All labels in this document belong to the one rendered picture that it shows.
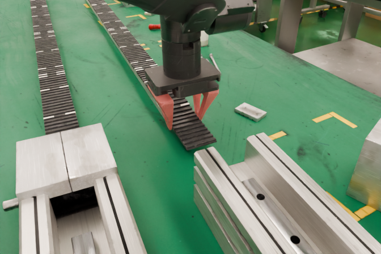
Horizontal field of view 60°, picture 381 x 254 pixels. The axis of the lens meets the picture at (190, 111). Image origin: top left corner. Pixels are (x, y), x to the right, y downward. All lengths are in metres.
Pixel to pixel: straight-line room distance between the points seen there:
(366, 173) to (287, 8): 1.82
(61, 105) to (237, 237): 0.39
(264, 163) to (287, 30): 1.91
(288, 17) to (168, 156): 1.82
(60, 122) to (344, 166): 0.44
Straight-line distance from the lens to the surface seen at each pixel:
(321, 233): 0.36
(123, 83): 0.74
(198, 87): 0.49
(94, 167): 0.37
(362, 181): 0.49
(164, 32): 0.47
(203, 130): 0.54
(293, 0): 2.24
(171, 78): 0.49
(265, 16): 3.40
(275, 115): 0.63
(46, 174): 0.38
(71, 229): 0.39
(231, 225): 0.36
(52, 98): 0.64
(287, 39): 2.32
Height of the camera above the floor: 1.12
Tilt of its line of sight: 33 degrees down
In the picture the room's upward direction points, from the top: straight up
